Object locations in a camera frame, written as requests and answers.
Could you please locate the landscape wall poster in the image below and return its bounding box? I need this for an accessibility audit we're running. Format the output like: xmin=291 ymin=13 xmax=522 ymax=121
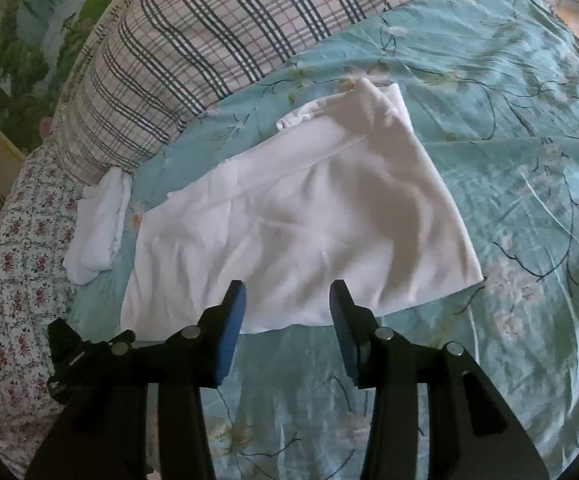
xmin=0 ymin=0 xmax=137 ymax=153

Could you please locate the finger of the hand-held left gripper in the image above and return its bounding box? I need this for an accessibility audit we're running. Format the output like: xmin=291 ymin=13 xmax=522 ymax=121
xmin=46 ymin=317 xmax=135 ymax=403

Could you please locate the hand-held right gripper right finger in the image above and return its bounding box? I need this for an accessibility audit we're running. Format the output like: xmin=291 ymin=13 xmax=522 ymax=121
xmin=329 ymin=280 xmax=550 ymax=480

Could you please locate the plaid pillow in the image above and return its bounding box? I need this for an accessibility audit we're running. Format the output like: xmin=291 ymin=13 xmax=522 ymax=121
xmin=52 ymin=0 xmax=543 ymax=187

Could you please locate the white cloth garment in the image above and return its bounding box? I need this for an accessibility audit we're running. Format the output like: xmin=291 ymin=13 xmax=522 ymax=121
xmin=63 ymin=166 xmax=133 ymax=287

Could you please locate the teal floral bed sheet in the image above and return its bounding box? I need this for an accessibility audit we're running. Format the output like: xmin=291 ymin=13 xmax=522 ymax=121
xmin=66 ymin=0 xmax=579 ymax=480

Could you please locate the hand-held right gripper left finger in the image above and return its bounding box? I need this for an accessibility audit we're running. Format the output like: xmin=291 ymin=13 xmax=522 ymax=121
xmin=24 ymin=280 xmax=247 ymax=480

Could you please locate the pink flower print sheet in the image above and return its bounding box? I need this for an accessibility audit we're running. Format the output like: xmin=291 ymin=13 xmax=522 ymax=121
xmin=0 ymin=145 xmax=87 ymax=476

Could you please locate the white zip hoodie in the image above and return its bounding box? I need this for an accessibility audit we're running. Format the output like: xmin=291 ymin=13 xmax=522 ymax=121
xmin=119 ymin=77 xmax=485 ymax=335

